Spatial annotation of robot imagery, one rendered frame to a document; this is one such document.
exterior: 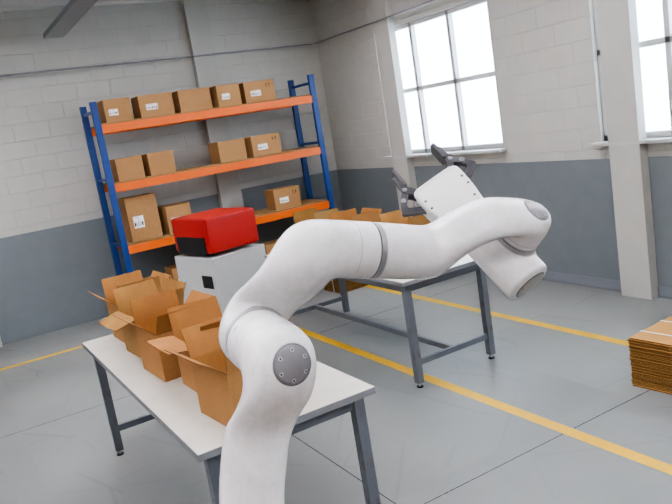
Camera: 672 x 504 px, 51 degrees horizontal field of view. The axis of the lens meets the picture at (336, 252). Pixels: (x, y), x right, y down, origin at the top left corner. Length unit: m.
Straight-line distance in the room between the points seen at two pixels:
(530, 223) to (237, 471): 0.59
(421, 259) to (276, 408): 0.32
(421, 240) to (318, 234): 0.18
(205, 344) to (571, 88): 4.60
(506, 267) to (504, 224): 0.10
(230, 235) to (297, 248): 5.64
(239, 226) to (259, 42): 3.74
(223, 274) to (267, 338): 5.64
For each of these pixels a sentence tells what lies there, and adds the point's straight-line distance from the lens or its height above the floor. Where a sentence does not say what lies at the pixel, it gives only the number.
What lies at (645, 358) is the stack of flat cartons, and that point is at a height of 0.20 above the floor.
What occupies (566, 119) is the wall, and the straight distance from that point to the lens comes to 6.87.
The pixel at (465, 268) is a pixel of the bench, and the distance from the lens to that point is 5.13.
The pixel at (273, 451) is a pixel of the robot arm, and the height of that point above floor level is 1.46.
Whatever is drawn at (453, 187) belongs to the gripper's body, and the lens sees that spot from 1.30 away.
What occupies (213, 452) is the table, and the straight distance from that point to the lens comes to 2.80.
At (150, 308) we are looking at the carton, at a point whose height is 1.09.
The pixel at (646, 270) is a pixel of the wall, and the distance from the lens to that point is 6.51.
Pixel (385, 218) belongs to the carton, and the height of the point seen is 1.11.
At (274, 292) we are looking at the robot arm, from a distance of 1.06.
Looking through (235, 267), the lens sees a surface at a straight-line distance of 6.68.
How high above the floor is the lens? 1.91
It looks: 11 degrees down
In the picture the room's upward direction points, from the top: 9 degrees counter-clockwise
